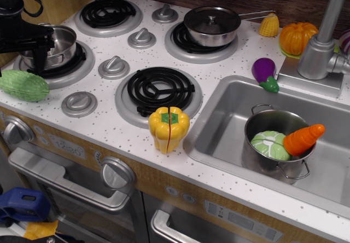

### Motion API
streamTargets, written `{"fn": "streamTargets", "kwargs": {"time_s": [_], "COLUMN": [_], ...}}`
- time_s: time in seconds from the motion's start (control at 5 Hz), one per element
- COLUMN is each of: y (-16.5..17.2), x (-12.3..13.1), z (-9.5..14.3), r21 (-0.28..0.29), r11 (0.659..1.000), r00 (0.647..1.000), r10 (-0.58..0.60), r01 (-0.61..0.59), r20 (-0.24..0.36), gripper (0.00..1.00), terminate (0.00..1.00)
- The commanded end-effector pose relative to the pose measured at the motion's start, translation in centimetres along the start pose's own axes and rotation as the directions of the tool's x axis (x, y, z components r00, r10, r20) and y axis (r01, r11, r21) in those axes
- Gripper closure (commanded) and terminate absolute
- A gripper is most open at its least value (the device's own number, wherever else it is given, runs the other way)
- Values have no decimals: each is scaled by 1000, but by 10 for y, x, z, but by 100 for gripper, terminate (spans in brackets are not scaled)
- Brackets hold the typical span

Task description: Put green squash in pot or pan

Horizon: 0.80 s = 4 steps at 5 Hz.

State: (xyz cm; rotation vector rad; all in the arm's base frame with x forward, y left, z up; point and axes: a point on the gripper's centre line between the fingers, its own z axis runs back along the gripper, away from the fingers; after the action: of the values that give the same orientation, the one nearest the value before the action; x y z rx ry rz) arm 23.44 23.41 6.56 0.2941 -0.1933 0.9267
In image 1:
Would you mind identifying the silver dishwasher door handle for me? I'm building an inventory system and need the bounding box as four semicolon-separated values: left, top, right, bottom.
150;210;198;243

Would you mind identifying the black front right burner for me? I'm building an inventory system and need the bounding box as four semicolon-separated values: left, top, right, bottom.
127;67;196;117

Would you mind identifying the purple toy onion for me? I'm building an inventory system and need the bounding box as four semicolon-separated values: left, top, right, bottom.
339;29;350;54

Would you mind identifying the grey stove knob back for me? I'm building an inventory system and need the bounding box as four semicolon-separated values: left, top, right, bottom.
151;4;178;24

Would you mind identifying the green toy squash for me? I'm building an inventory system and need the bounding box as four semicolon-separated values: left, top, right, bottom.
1;70;50;102

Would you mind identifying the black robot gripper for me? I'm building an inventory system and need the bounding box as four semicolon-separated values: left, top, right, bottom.
1;20;55;74

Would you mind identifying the yellow toy bell pepper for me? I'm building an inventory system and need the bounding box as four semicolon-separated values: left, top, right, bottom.
148;107;190;154

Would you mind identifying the silver oven door handle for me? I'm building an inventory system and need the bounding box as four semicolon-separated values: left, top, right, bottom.
9;148;130;213

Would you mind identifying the black back right burner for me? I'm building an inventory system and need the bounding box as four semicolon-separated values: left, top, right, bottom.
172;22;231;54

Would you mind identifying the grey stove knob lower middle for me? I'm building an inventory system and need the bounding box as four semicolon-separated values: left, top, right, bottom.
98;56;130;80

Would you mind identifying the purple toy eggplant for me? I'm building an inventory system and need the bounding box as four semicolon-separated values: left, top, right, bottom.
252;57;279;93

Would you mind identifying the green toy cabbage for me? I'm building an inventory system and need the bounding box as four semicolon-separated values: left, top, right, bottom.
250;131;291;161

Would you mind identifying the black front left burner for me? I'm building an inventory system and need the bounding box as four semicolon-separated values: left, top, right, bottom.
25;43;86;78

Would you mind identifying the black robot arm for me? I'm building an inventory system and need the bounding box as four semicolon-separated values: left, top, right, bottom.
1;0;54;74

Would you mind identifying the silver oven dial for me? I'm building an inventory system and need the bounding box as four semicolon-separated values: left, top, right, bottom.
100;157;136;190
3;115;35;145

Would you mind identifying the steel pan with lid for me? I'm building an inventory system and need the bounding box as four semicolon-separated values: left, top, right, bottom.
183;6;276;47

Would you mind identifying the black burner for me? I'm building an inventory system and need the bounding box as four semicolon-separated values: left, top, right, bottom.
127;67;196;117
25;43;86;78
80;0;136;28
172;22;231;54

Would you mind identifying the silver toy faucet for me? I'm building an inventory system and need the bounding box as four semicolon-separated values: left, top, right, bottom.
277;0;349;98

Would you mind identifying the small steel pot on burner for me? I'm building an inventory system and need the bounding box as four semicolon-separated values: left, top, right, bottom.
19;23;77;73

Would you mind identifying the grey stove knob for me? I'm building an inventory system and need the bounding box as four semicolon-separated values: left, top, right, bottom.
61;91;97;118
151;4;178;24
98;56;130;80
127;28;156;49

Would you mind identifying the steel pot in sink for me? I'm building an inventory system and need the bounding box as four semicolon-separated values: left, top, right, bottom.
242;104;315;184

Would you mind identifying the black back left burner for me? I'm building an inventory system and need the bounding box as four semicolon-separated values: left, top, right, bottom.
80;0;136;28

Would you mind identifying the orange toy pumpkin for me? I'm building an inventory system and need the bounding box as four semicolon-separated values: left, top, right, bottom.
279;22;319;56

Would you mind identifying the grey stove knob upper middle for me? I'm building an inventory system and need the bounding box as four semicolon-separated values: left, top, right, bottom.
127;28;156;49

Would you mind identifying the green plate under pumpkin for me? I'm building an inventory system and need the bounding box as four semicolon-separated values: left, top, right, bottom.
278;39;340;60

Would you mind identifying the orange toy carrot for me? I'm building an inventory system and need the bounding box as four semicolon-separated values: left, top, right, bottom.
283;124;325;157

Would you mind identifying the grey toy sink basin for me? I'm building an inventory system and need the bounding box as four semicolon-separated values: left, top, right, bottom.
183;76;349;218

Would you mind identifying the silver oven dial right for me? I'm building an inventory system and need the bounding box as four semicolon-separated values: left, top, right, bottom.
100;157;136;190

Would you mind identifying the grey stove knob front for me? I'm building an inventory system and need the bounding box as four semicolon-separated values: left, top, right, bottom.
61;91;97;118

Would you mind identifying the yellow toy corn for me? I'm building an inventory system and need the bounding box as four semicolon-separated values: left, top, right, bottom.
259;13;279;37

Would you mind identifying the yellow cloth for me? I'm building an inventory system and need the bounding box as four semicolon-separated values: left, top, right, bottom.
24;221;58;240

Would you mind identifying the silver oven dial left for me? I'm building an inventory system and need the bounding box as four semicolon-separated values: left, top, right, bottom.
3;115;35;145

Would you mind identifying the blue plastic clamp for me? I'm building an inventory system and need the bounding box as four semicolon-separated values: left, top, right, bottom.
1;187;51;222

